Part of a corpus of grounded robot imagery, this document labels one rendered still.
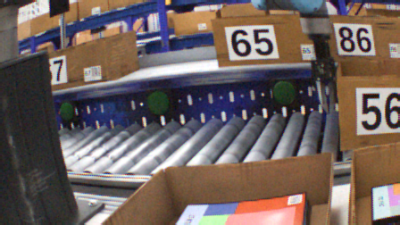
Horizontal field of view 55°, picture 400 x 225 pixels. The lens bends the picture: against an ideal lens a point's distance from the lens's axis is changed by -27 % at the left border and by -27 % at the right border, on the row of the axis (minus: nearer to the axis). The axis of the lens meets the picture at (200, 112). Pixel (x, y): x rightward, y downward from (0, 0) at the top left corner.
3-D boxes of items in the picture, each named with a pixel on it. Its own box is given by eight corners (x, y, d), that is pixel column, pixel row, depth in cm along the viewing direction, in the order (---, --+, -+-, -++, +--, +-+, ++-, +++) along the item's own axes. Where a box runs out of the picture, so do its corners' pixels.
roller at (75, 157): (57, 188, 119) (45, 179, 120) (126, 140, 167) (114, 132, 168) (60, 175, 117) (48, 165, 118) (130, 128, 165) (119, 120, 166)
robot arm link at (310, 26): (301, 17, 119) (331, 17, 116) (304, 34, 120) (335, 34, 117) (298, 18, 111) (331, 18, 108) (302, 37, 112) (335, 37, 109)
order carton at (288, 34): (217, 70, 158) (209, 19, 154) (237, 58, 185) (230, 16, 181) (331, 64, 145) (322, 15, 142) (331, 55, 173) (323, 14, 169)
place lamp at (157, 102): (148, 115, 159) (145, 93, 158) (150, 114, 160) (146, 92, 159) (170, 113, 157) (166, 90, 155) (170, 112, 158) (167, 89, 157)
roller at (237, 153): (206, 170, 104) (228, 181, 103) (255, 110, 152) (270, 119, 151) (195, 187, 105) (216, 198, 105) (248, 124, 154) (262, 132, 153)
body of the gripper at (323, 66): (312, 84, 114) (304, 36, 111) (313, 78, 122) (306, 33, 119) (337, 82, 111) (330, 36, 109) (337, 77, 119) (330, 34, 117)
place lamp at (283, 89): (274, 105, 147) (271, 82, 145) (275, 104, 148) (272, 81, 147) (295, 104, 145) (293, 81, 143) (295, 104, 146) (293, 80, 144)
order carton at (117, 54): (38, 95, 182) (35, 57, 179) (69, 82, 209) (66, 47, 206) (108, 84, 170) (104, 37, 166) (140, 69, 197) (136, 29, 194)
